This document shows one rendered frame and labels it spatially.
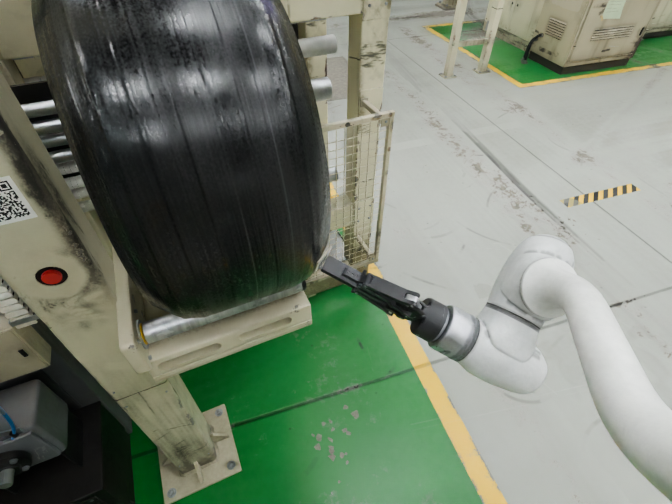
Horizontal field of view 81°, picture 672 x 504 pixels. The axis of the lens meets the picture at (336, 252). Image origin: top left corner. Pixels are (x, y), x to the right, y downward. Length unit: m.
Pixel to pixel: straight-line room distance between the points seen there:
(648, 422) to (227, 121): 0.53
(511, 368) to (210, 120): 0.62
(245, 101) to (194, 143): 0.08
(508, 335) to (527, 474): 1.06
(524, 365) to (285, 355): 1.24
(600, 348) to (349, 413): 1.25
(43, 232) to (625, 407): 0.81
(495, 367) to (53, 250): 0.77
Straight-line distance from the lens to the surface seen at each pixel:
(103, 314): 0.91
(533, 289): 0.73
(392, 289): 0.68
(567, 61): 4.95
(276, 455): 1.66
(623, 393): 0.53
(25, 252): 0.80
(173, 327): 0.86
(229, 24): 0.55
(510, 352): 0.76
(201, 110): 0.50
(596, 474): 1.88
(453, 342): 0.73
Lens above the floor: 1.57
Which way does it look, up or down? 45 degrees down
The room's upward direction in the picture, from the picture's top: straight up
